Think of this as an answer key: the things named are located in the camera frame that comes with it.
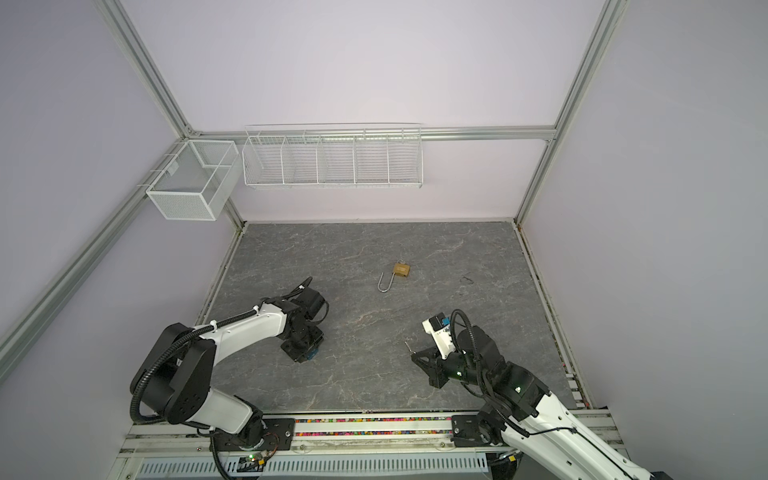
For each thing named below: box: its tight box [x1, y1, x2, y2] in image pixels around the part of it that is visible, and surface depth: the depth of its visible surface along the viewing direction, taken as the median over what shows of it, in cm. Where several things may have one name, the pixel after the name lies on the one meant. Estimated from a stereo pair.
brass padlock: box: [377, 259, 411, 293], surface depth 107 cm
